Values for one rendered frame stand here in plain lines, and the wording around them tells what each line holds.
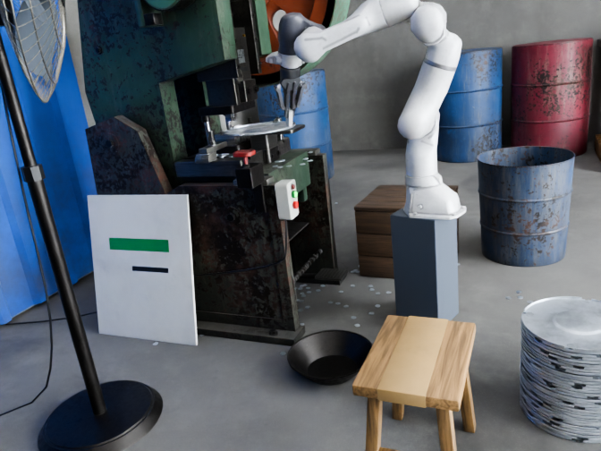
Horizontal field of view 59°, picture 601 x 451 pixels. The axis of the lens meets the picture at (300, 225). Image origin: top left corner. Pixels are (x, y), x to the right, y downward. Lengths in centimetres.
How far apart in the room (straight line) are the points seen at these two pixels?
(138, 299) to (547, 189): 181
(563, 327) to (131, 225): 160
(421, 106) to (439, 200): 33
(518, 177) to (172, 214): 148
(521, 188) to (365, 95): 316
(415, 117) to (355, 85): 366
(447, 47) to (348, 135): 378
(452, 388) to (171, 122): 146
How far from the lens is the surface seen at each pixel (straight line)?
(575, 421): 165
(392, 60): 536
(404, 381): 128
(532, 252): 264
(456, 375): 131
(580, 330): 161
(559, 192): 259
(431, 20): 180
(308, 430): 169
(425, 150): 193
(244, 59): 220
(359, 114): 549
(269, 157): 213
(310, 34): 186
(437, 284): 201
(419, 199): 194
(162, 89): 216
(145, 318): 232
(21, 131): 163
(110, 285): 240
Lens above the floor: 108
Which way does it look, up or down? 19 degrees down
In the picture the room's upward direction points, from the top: 7 degrees counter-clockwise
